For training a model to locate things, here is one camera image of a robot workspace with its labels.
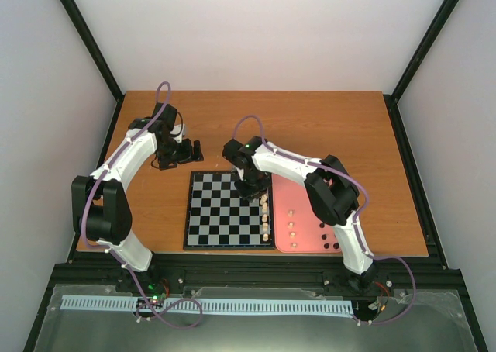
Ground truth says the pink plastic tray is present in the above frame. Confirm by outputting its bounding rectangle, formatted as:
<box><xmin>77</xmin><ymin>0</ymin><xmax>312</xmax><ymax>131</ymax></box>
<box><xmin>272</xmin><ymin>174</ymin><xmax>341</xmax><ymax>254</ymax></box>

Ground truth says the black white chess board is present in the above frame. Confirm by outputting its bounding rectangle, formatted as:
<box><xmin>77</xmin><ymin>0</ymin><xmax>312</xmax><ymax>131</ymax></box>
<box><xmin>183</xmin><ymin>171</ymin><xmax>275</xmax><ymax>250</ymax></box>

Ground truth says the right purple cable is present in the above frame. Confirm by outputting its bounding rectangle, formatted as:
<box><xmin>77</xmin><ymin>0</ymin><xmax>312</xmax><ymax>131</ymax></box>
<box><xmin>233</xmin><ymin>114</ymin><xmax>418</xmax><ymax>326</ymax></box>

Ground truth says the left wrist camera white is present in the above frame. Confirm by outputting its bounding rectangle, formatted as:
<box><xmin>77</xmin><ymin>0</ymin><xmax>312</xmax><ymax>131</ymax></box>
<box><xmin>170</xmin><ymin>123</ymin><xmax>187</xmax><ymax>143</ymax></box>

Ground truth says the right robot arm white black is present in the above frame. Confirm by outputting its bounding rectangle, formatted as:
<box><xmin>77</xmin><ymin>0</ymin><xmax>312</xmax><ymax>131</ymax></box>
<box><xmin>222</xmin><ymin>136</ymin><xmax>377</xmax><ymax>294</ymax></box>

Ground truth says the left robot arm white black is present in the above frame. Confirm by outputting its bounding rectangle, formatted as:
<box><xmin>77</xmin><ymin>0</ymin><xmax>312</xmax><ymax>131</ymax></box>
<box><xmin>71</xmin><ymin>115</ymin><xmax>204</xmax><ymax>292</ymax></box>

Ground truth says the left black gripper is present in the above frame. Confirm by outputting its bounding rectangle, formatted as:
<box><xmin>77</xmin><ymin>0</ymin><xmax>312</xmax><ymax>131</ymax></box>
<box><xmin>158</xmin><ymin>138</ymin><xmax>205</xmax><ymax>170</ymax></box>

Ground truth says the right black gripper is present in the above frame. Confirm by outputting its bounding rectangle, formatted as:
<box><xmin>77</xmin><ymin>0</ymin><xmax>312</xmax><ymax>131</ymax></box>
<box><xmin>234</xmin><ymin>171</ymin><xmax>272</xmax><ymax>202</ymax></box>

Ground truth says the black aluminium frame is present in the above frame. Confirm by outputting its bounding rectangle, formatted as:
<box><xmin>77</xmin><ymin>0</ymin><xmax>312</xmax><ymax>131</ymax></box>
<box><xmin>24</xmin><ymin>0</ymin><xmax>487</xmax><ymax>351</ymax></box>

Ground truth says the light blue slotted cable duct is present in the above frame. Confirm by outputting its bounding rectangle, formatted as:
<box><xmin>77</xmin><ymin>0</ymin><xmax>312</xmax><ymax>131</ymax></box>
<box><xmin>60</xmin><ymin>295</ymin><xmax>353</xmax><ymax>318</ymax></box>

